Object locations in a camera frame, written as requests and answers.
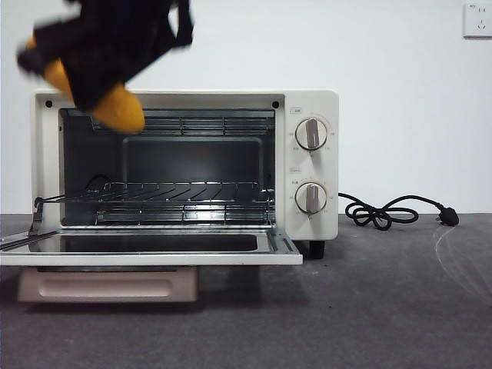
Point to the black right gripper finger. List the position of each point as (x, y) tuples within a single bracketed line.
[(100, 77), (42, 50)]

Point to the yellow corn cob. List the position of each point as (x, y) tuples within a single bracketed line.
[(119, 111)]

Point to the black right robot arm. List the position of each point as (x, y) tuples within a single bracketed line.
[(134, 19)]

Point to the cream white toaster oven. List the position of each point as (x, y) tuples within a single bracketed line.
[(313, 230)]

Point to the cream temperature knob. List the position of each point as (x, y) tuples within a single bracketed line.
[(312, 134)]

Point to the cream timer knob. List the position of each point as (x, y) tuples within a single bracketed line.
[(311, 198)]

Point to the white wall socket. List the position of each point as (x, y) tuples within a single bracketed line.
[(478, 21)]

